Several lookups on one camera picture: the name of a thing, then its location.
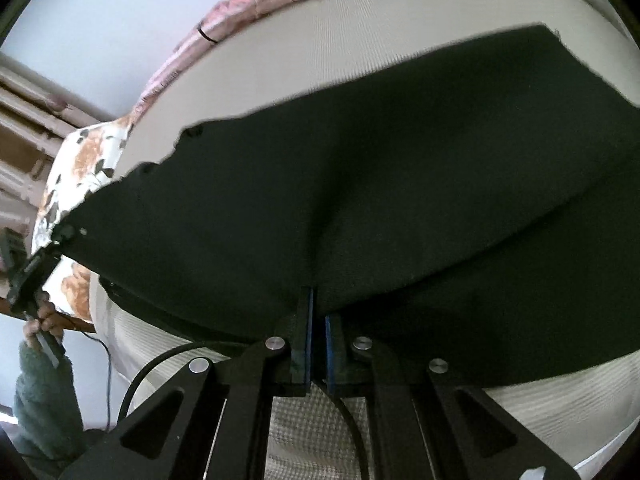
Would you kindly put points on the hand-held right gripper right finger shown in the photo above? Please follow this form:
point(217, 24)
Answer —
point(329, 350)

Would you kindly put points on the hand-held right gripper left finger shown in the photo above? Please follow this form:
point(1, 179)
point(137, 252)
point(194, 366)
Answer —
point(309, 325)

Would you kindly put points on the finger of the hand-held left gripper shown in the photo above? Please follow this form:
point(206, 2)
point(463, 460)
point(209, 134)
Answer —
point(47, 265)

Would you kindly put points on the black pants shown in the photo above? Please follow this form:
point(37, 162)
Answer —
point(350, 185)

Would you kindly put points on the person's left forearm green sleeve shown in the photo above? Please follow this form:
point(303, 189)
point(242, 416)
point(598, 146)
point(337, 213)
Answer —
point(40, 400)

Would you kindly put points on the person's left hand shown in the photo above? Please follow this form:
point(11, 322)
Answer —
point(52, 322)

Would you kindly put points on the white floral pillow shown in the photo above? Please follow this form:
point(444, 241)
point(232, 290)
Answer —
point(95, 150)

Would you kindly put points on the beige patterned curtain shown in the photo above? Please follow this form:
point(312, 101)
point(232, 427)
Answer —
point(30, 110)

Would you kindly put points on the beige textured mattress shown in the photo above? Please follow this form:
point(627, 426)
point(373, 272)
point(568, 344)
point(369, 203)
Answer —
point(400, 20)

